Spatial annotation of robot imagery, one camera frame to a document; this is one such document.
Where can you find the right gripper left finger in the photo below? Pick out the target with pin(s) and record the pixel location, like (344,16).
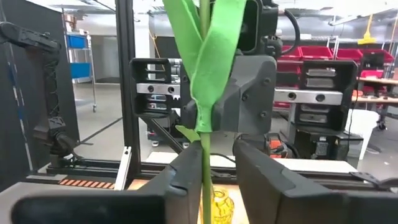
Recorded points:
(180,186)

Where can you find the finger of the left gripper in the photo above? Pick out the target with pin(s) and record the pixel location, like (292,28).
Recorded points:
(138,71)
(349,93)

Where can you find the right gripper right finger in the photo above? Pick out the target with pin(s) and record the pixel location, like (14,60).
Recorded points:
(273,186)

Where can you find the white blue artificial tulip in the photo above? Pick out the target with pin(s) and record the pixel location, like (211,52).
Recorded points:
(217,62)

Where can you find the yellow textured glass vase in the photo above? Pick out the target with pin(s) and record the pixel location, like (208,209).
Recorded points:
(224,205)

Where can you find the wooden workbench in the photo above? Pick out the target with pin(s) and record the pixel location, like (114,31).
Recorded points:
(376,99)

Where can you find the red plastic bin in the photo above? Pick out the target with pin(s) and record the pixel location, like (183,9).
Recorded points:
(348,54)
(290,53)
(287,67)
(389,56)
(317,53)

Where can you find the white waste bin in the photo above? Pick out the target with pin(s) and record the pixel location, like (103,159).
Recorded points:
(362,130)

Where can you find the orange black vacuum cleaner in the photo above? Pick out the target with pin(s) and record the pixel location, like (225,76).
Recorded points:
(276,146)

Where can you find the metal shelf cart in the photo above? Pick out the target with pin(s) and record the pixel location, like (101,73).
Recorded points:
(93,77)

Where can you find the yellow dust mop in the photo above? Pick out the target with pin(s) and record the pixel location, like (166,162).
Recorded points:
(367,39)

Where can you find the blue plastic bin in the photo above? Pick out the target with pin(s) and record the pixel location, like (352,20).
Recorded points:
(77,41)
(80,70)

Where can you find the white metal strip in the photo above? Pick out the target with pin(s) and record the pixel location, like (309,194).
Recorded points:
(124,168)

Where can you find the hazard striped floor mat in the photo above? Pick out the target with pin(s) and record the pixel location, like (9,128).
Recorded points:
(87,183)

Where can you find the black partition panel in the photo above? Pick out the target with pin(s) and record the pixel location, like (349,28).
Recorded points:
(28,93)

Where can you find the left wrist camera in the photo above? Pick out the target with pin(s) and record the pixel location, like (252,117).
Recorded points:
(258,25)

